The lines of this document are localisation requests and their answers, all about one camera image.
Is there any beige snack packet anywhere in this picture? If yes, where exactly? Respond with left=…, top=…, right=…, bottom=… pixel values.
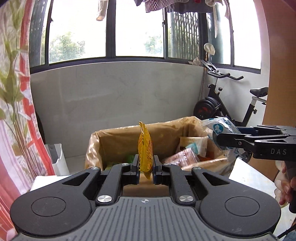
left=179, top=136, right=209, bottom=157

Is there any white cloth bundle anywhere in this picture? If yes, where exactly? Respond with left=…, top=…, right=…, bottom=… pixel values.
left=204, top=43, right=216, bottom=55

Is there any golden crimped snack packet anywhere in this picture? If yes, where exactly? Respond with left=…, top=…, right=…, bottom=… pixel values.
left=138, top=120, right=153, bottom=179

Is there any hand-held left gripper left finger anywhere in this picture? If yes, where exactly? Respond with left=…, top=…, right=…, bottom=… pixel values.
left=35, top=155, right=141, bottom=205

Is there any white hanging garment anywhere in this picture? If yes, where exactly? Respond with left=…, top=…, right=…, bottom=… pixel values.
left=206, top=0, right=232, bottom=39

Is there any white and blue snack packet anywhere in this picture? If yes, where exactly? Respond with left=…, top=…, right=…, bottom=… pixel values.
left=201, top=116, right=242, bottom=163

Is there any brown cardboard box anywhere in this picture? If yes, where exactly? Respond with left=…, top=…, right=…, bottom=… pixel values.
left=85, top=116, right=235, bottom=197

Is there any dark mesh hanging garment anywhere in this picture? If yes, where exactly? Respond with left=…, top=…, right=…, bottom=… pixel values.
left=166, top=0, right=214, bottom=13

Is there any printed curtain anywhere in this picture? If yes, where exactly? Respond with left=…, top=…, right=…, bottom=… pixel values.
left=0, top=0, right=56, bottom=232

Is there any crumpled cloth on handlebar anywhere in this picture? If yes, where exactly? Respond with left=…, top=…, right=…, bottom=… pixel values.
left=188, top=57, right=204, bottom=66

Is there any patterned hanging garment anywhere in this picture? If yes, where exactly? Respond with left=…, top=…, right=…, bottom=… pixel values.
left=134, top=0, right=192, bottom=14

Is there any person's right hand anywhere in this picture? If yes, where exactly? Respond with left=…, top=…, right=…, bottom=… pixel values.
left=274, top=161, right=292, bottom=206

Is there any black framed window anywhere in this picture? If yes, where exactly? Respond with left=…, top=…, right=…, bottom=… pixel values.
left=29, top=0, right=263, bottom=75

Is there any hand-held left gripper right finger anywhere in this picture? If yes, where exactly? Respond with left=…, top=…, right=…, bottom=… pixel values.
left=153, top=155, right=257, bottom=205

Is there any black exercise bike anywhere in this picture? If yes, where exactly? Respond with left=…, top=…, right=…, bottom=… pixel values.
left=193, top=60, right=269, bottom=163

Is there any white plastic bin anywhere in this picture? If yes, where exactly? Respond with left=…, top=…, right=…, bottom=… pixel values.
left=45, top=143, right=70, bottom=176

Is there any beige hanging sock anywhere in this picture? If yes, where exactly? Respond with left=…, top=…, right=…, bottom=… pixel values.
left=96, top=0, right=108, bottom=22

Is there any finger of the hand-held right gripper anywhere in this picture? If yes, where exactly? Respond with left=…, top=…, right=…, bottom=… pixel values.
left=236, top=125, right=285, bottom=135
left=216, top=133, right=289, bottom=151

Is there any brown wooden panel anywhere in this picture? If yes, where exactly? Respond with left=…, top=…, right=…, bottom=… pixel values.
left=253, top=0, right=296, bottom=179

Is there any pink snack packet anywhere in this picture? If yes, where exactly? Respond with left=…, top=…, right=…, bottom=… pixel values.
left=162, top=148, right=201, bottom=168

